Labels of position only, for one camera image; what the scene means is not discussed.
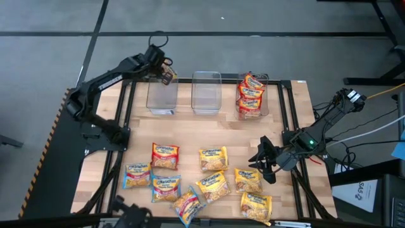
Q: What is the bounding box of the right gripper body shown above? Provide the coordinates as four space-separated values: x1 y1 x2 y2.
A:
267 146 297 174

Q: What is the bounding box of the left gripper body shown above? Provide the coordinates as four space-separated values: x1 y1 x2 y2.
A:
144 43 168 73

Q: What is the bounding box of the yellow Maruchan ramen pack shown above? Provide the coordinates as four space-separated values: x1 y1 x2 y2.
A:
195 170 232 204
240 191 273 226
234 167 264 194
198 146 229 172

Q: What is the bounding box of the red Maruchan ramen pack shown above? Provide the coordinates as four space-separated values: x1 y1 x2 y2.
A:
150 142 180 170
237 84 265 99
242 73 266 90
237 97 263 118

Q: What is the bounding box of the clear plastic bin with label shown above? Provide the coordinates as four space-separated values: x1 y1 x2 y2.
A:
146 73 179 115

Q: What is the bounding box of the white paper sign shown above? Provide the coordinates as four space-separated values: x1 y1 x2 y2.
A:
331 178 379 213

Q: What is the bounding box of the black equipment case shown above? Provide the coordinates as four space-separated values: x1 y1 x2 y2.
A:
328 158 405 228

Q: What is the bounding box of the blue sheet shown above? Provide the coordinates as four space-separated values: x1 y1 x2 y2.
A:
391 129 405 161

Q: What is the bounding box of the black platform with hazard stripe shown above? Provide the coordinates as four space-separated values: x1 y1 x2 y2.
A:
18 87 105 219

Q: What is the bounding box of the black furniture foot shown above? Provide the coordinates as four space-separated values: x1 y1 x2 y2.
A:
0 134 25 149

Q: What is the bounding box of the black metal table frame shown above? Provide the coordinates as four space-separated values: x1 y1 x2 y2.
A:
72 73 338 228

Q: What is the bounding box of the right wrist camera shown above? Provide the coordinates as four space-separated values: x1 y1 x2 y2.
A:
248 154 269 170

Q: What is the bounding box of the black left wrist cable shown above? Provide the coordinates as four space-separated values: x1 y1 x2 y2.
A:
147 30 174 67

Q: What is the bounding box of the silver metal bracket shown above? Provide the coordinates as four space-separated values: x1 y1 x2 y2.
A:
274 220 313 228

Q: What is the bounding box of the white floor cable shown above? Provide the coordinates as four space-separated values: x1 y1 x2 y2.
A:
325 115 405 148

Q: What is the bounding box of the black floor cable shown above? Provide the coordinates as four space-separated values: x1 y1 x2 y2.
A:
328 108 399 140
343 139 405 151

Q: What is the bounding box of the black desk frame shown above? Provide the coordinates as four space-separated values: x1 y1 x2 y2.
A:
316 0 405 87

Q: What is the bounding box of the yellow cable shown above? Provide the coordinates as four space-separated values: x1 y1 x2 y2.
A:
366 82 405 99

